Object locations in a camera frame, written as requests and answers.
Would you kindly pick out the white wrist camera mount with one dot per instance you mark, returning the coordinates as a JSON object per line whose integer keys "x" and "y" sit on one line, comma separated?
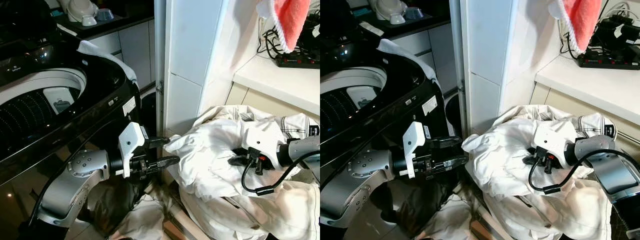
{"x": 550, "y": 137}
{"x": 413, "y": 137}
{"x": 262, "y": 140}
{"x": 131, "y": 137}

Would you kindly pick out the red towel with white trim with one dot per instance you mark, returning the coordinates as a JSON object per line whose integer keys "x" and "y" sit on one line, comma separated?
{"x": 582, "y": 17}
{"x": 292, "y": 17}

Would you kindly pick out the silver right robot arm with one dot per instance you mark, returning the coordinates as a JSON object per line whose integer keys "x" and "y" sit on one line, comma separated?
{"x": 610, "y": 170}
{"x": 302, "y": 150}

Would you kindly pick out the white kitchen appliance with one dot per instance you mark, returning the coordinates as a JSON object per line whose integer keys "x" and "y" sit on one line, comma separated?
{"x": 392, "y": 9}
{"x": 80, "y": 10}

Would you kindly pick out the black top-loading washing machine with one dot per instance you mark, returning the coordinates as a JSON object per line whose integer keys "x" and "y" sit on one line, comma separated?
{"x": 360, "y": 137}
{"x": 60, "y": 135}

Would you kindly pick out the black power strip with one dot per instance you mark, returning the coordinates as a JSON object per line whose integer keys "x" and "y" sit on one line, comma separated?
{"x": 297, "y": 61}
{"x": 607, "y": 62}

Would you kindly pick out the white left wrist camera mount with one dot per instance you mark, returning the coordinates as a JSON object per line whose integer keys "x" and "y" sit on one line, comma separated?
{"x": 413, "y": 137}
{"x": 131, "y": 137}

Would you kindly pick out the white garment with black stripes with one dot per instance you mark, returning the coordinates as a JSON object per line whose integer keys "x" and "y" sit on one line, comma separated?
{"x": 300, "y": 124}
{"x": 597, "y": 125}

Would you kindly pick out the white shirt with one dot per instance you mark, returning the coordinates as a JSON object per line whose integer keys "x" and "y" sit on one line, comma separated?
{"x": 210, "y": 150}
{"x": 500, "y": 150}

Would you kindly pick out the white cloth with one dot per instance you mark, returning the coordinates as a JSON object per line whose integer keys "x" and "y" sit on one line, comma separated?
{"x": 140, "y": 220}
{"x": 450, "y": 220}
{"x": 407, "y": 55}
{"x": 107, "y": 54}

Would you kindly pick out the white counter ledge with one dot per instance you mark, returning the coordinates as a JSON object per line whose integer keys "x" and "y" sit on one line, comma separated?
{"x": 280, "y": 82}
{"x": 590, "y": 85}

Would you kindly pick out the white cabinet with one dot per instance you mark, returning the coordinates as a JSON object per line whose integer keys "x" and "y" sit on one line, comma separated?
{"x": 132, "y": 50}
{"x": 440, "y": 50}

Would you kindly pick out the grey bowl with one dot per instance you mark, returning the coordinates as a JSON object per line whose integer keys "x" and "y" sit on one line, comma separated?
{"x": 414, "y": 13}
{"x": 106, "y": 14}

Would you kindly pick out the dark cloth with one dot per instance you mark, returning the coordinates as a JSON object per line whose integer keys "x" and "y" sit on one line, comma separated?
{"x": 117, "y": 200}
{"x": 415, "y": 200}

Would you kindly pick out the black mesh laundry basket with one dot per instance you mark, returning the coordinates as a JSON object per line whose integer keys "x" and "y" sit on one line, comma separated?
{"x": 627, "y": 222}

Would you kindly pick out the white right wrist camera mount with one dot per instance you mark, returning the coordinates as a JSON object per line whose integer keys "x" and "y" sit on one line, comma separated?
{"x": 550, "y": 137}
{"x": 262, "y": 140}

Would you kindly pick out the white crumpled garment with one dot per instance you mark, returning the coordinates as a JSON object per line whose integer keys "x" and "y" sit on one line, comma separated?
{"x": 260, "y": 215}
{"x": 550, "y": 215}

